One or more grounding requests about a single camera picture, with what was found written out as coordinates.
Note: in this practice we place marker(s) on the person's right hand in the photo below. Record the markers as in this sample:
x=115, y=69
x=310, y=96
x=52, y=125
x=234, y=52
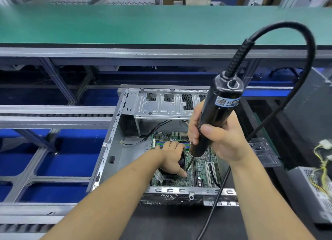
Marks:
x=228, y=144

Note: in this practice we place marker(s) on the person's left hand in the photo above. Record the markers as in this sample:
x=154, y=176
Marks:
x=170, y=157

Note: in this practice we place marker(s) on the black CPU cooler fan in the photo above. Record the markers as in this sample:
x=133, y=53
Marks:
x=182, y=155

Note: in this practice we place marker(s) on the green motherboard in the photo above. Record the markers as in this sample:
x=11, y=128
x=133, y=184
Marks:
x=205, y=172

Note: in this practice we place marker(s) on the grey metal computer case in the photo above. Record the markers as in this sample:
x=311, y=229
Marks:
x=124, y=123

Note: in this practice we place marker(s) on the person's left forearm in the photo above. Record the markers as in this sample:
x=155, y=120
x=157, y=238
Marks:
x=103, y=203

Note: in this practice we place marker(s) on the clear plastic screw tray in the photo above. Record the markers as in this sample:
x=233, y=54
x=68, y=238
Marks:
x=267, y=153

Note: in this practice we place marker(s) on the grey power supply unit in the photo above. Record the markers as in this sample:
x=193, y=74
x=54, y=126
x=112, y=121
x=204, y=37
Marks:
x=311, y=196

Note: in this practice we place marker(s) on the green conveyor belt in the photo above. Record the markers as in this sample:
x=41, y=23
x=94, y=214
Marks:
x=103, y=24

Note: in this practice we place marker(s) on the grey flat metal rail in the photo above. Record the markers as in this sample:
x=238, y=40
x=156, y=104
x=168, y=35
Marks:
x=57, y=117

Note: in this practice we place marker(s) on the grey roller conveyor rail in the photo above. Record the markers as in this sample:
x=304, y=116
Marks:
x=31, y=221

